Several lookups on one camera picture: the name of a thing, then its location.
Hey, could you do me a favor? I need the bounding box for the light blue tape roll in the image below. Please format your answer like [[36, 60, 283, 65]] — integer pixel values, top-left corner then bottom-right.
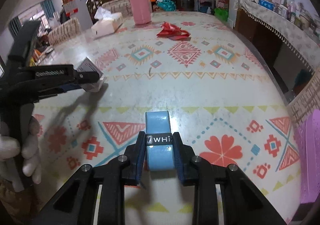
[[145, 111, 174, 171]]

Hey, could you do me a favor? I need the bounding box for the red wrapper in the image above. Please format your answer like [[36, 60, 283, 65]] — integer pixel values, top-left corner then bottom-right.
[[157, 22, 190, 40]]

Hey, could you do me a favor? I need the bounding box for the purple trash basket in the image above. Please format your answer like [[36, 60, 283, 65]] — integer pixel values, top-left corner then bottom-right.
[[295, 109, 319, 203]]

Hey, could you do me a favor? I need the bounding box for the white gloved hand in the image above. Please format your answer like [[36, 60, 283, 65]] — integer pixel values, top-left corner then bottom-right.
[[1, 116, 41, 184]]

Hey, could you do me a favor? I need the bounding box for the patterned chair at left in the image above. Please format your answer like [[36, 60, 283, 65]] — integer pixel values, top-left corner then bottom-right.
[[48, 18, 81, 45]]

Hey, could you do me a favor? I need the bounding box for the white tissue box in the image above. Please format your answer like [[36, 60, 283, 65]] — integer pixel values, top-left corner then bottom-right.
[[91, 7, 123, 38]]

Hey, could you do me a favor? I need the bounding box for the patterned chair near stairs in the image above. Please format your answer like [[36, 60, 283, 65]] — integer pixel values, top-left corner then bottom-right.
[[101, 0, 133, 18]]

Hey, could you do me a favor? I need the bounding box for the pink thermos bottle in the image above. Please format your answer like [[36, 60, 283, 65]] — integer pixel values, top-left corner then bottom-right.
[[129, 0, 151, 25]]

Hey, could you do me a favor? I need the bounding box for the sideboard with floral cloth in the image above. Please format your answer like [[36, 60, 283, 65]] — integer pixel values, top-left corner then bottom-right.
[[235, 0, 320, 73]]

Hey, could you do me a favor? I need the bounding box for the green bag on floor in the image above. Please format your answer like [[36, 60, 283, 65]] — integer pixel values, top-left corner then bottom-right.
[[214, 7, 228, 22]]

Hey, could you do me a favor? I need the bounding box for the wall calendar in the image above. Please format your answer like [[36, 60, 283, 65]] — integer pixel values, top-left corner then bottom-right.
[[62, 0, 78, 17]]

